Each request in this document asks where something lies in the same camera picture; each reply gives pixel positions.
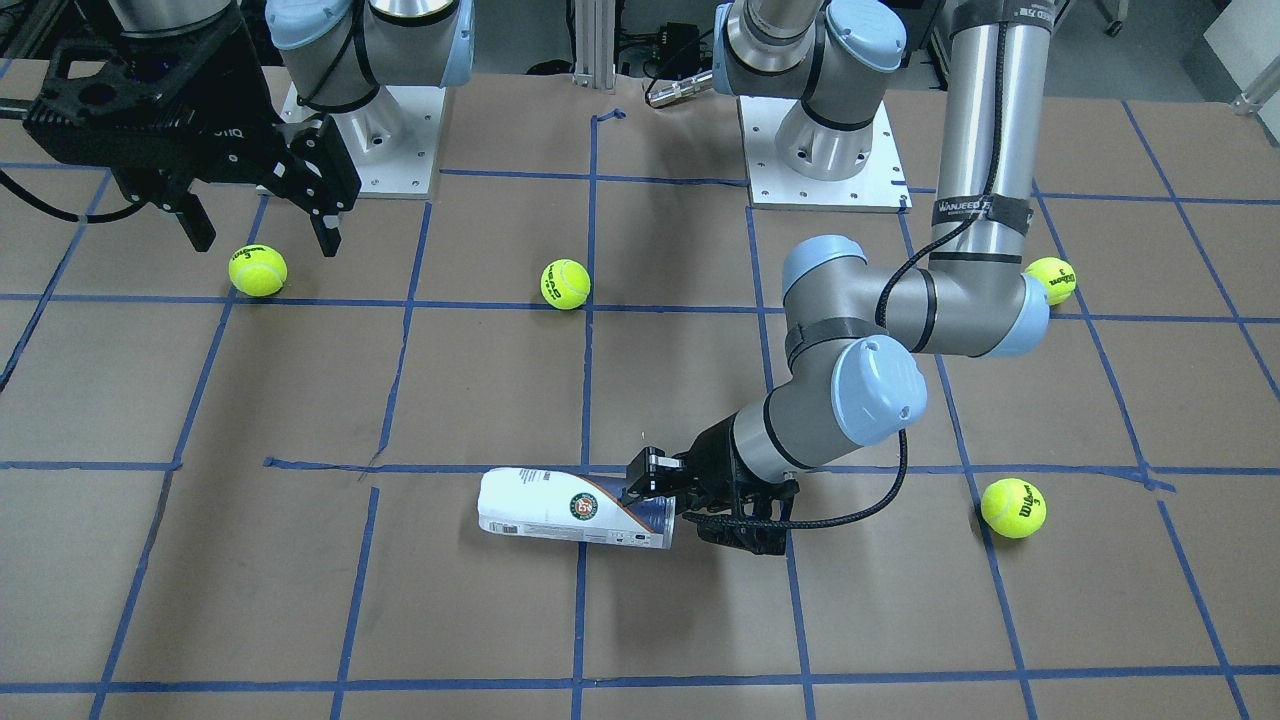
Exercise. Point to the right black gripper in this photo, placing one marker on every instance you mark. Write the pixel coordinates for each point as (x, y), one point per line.
(243, 108)

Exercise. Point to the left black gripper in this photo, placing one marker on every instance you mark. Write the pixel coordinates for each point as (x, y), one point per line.
(713, 449)

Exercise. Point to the white tennis ball can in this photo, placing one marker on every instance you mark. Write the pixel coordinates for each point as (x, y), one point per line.
(561, 506)

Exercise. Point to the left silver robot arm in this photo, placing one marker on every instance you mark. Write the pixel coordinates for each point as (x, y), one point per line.
(854, 329)

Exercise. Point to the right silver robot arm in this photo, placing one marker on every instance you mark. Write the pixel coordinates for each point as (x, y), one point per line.
(391, 43)

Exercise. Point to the Head tennis ball centre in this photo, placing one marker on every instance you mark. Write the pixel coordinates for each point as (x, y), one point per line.
(565, 284)

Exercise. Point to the tennis ball near left gripper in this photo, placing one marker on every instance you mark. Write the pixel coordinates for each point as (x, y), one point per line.
(1013, 508)

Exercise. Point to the tennis ball far corner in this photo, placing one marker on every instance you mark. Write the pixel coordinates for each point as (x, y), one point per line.
(1057, 276)

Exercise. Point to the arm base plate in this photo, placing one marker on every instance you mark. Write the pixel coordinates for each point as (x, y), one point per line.
(394, 138)
(796, 164)

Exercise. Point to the aluminium frame post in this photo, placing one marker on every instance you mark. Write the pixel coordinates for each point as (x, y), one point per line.
(594, 36)

